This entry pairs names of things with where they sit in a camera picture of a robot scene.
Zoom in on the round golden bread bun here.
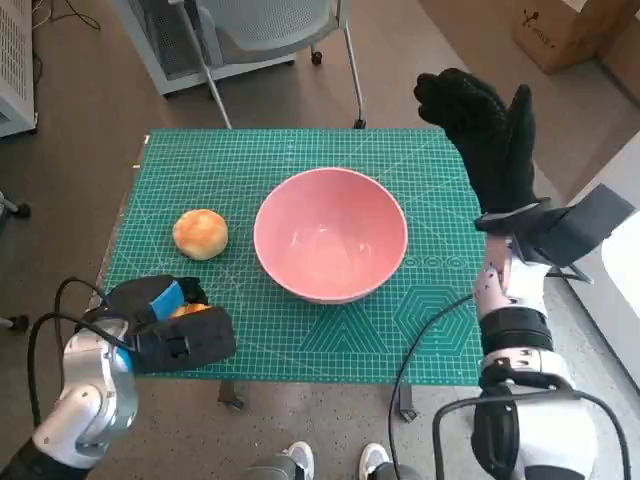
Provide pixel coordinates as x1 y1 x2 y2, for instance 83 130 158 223
172 208 230 261

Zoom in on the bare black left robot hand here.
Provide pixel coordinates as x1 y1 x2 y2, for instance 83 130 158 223
102 273 211 327

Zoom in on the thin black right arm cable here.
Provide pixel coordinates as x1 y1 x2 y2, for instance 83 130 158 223
388 294 474 480

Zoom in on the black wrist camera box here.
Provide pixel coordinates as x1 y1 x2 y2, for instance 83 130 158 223
514 183 637 285
132 305 237 374

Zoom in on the small cardboard box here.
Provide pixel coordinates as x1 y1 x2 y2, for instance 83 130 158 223
512 0 626 75

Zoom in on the green cutting mat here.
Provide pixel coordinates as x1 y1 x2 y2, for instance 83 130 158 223
99 127 489 386

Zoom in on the pink bowl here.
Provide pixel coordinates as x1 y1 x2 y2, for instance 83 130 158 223
253 167 409 306

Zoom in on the grey chair base with casters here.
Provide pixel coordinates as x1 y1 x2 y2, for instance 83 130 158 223
0 189 32 332

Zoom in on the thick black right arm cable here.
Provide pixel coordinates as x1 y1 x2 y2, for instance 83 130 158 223
432 389 634 480

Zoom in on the grey mesh office chair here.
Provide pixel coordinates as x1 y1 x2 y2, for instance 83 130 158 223
182 0 369 130

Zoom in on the white frame cabinet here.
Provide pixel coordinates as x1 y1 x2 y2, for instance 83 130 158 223
113 0 296 97

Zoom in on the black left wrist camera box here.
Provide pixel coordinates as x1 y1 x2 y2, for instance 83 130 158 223
132 305 237 374

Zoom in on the white furniture unit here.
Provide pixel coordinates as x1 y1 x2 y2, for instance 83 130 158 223
569 144 640 396

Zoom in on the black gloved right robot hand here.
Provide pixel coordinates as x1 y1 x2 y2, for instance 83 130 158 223
413 68 551 216

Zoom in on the orange ridged bread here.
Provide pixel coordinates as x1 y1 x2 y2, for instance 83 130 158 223
169 302 209 320

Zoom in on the white left robot foot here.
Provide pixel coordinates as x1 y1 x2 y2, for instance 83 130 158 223
287 440 316 480

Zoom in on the white perforated metal cabinet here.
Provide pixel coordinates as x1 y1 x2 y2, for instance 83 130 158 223
0 0 40 137

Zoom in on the metal table leg bracket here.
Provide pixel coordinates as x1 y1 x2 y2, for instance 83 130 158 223
218 382 246 409
398 384 419 424

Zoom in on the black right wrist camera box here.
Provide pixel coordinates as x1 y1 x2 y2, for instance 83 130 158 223
514 183 637 285

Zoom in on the large cardboard box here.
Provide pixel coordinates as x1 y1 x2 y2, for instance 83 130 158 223
597 9 640 109

